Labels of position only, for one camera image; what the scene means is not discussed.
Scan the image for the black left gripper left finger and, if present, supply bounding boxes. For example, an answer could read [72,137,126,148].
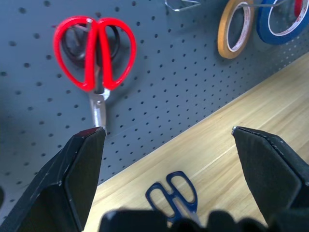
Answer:
[0,127,107,232]

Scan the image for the red handled scissors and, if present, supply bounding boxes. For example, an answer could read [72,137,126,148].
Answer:
[53,15,138,129]

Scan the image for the short silver pegboard peg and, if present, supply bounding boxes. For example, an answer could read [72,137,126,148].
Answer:
[52,18,94,33]

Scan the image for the grey metal pegboard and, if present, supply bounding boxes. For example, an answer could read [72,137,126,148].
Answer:
[0,0,309,212]

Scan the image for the tan tape roll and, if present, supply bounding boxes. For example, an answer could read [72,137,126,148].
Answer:
[217,0,255,59]

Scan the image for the silver wire pegboard hook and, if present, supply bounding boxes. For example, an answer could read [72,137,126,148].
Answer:
[165,0,201,12]

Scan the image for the blue tape roll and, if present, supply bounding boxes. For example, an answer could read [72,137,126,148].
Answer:
[256,0,309,45]

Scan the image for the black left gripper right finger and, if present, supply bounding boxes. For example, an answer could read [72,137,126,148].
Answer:
[231,126,309,229]

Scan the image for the blue handled scissors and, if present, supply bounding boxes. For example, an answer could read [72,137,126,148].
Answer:
[145,171,201,224]

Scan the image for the red tape roll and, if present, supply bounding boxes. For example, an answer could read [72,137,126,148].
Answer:
[294,0,307,20]

